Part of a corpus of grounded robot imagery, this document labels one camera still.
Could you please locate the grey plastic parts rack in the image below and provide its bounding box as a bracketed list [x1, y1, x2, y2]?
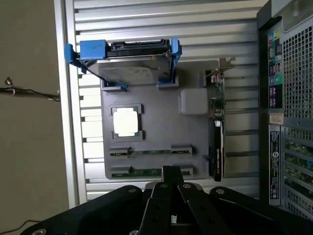
[99, 60, 236, 181]

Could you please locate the thin black floor cable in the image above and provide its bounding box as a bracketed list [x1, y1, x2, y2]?
[0, 76, 61, 102]
[0, 219, 41, 235]

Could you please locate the black graphics card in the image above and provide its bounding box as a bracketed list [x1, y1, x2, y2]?
[207, 57, 236, 182]

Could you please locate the light grey square block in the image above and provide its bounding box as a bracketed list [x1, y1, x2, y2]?
[179, 88, 209, 116]

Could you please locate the black PC case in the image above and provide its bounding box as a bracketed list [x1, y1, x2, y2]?
[256, 0, 313, 221]

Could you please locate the hard disk drive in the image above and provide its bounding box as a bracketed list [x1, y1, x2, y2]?
[96, 40, 172, 86]

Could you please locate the blue disk caddy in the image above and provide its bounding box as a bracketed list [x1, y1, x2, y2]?
[64, 37, 183, 89]

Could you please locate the green RAM stick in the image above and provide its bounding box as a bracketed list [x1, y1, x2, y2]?
[110, 148, 192, 157]
[111, 168, 193, 179]

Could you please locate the silver CPU chip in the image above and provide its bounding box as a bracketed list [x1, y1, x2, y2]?
[112, 108, 139, 137]

